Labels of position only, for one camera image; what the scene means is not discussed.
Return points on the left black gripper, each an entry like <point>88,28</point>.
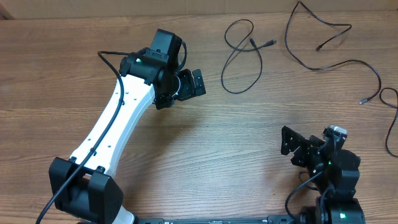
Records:
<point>189,90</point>

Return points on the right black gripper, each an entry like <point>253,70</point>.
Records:
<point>306,147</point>

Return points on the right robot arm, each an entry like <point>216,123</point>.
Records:
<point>333,170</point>

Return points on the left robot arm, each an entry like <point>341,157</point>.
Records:
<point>84,184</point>

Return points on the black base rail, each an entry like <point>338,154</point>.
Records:
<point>271,219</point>

